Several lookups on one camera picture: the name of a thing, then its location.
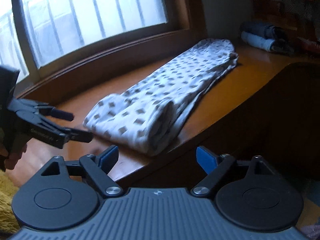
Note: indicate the window with grey frame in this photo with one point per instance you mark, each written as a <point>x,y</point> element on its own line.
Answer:
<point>42,37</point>

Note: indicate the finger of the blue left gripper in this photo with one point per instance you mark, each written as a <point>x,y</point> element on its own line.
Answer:
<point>59,114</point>

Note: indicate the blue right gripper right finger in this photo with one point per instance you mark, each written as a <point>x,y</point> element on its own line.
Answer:
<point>216,168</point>

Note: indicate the black camera box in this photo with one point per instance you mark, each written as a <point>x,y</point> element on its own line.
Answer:
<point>8,79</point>

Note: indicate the person left hand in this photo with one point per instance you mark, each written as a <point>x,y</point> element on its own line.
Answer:
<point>9,160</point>

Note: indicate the yellow fuzzy rug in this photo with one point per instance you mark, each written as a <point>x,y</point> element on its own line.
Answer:
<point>9,224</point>

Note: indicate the rolled light blue towel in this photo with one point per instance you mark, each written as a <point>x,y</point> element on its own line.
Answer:
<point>257,41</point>

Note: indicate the dark chair back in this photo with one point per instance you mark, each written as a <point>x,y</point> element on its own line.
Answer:
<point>280,122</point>

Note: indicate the black standing fan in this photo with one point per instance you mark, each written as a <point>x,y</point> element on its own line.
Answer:
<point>297,2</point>

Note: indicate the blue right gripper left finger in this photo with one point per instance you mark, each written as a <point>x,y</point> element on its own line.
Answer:
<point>96,169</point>

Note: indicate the dark navy folded garment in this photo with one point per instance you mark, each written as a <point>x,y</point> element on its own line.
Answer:
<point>284,43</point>

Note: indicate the white patterned pyjama pants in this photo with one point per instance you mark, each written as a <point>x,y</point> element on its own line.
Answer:
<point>148,115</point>

